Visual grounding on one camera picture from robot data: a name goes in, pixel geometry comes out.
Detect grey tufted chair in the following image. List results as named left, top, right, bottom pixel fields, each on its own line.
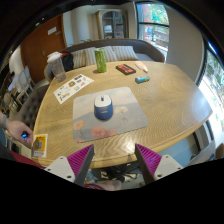
left=14, top=84, right=51, bottom=133

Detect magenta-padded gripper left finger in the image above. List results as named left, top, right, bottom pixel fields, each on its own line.
left=44, top=143, right=96, bottom=187

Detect green drink can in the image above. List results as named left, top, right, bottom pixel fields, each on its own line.
left=93, top=47, right=108, bottom=74

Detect small orange and white tube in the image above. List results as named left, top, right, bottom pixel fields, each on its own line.
left=134, top=60, right=149, bottom=74

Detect white sticker sheet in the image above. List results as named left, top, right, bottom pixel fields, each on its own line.
left=52, top=73, right=95, bottom=105

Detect grey curved sofa bench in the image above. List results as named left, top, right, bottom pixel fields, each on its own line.
left=43, top=38, right=166, bottom=81

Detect small green and blue pack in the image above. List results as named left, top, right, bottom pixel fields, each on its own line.
left=134, top=75, right=151, bottom=84

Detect striped pillow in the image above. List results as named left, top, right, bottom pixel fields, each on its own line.
left=84, top=46, right=119, bottom=66
left=111, top=45, right=140, bottom=62
left=71, top=49, right=88, bottom=70

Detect clear shaker bottle white lid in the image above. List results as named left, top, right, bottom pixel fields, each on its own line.
left=46, top=51, right=67, bottom=83

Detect group of white chairs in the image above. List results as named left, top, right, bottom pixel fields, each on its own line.
left=1, top=66, right=34, bottom=111

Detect brown wooden door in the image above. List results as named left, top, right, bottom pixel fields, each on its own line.
left=19, top=14, right=67, bottom=79

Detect person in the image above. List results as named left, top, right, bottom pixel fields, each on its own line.
left=0, top=110, right=124, bottom=192

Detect sky and flower print mouse pad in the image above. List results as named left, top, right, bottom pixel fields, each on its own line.
left=72, top=86, right=149, bottom=144

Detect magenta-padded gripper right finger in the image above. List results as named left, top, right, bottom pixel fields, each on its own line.
left=134, top=143, right=184, bottom=185

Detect glass door cabinet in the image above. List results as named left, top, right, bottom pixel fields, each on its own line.
left=95, top=8, right=129, bottom=40

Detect large curved side window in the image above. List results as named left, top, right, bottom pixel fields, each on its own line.
left=198, top=49, right=224, bottom=148

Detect yellow and white card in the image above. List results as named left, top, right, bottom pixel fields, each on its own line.
left=31, top=133, right=49, bottom=159

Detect blue and white computer mouse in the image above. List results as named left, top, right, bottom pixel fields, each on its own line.
left=93, top=94, right=114, bottom=121

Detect tall black framed window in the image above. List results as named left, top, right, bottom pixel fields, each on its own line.
left=135, top=2, right=170, bottom=61

